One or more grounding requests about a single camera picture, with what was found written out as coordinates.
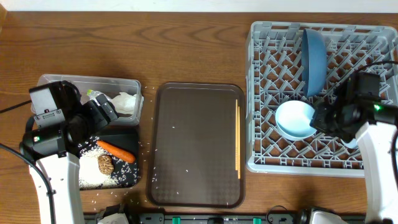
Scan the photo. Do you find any black tray bin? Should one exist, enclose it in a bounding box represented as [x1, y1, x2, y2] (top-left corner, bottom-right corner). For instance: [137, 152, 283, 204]
[77, 126, 141, 190]

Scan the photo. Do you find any clear plastic bin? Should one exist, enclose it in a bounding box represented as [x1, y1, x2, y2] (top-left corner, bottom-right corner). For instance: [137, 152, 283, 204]
[37, 74, 144, 126]

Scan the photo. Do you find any orange carrot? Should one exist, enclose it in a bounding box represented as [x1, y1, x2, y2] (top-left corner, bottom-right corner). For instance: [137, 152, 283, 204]
[96, 140, 136, 163]

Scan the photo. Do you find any silver foil snack wrapper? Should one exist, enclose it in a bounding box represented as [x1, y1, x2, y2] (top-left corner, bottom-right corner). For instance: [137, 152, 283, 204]
[86, 90, 109, 101]

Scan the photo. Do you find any brown serving tray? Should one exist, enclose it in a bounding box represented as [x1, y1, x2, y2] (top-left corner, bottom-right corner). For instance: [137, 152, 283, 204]
[146, 83, 246, 208]

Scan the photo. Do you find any wooden chopstick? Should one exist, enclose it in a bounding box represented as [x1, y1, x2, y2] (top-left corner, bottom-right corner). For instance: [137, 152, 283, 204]
[238, 106, 241, 180]
[235, 99, 239, 171]

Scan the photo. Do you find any wooden chopstick right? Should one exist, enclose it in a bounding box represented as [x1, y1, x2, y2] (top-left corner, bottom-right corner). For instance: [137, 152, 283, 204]
[238, 106, 241, 180]

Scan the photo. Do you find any wooden chopstick left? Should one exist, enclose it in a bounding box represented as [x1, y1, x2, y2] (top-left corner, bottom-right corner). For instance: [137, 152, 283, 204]
[235, 99, 239, 171]

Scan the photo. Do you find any white napkin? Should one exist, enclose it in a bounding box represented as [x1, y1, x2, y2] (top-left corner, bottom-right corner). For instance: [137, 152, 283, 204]
[110, 92, 137, 114]

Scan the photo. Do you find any blue plate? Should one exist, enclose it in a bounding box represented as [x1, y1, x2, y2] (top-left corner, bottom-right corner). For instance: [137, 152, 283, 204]
[301, 29, 327, 98]

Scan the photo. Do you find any black rail at table edge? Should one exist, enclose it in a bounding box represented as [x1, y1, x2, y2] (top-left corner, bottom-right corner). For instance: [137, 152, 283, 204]
[83, 212, 368, 224]

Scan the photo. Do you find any light blue rice bowl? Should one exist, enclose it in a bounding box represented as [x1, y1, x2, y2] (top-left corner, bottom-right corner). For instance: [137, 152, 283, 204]
[275, 100, 317, 141]

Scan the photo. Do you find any light blue cup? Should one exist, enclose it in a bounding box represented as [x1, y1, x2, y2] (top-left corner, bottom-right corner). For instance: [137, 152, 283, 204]
[341, 138, 358, 149]

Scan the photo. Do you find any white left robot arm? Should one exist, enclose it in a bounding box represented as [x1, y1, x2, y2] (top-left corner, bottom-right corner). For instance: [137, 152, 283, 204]
[20, 81, 119, 223]

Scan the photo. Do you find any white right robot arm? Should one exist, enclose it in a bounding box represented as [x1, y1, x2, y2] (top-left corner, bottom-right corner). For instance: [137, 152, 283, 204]
[310, 99, 397, 223]

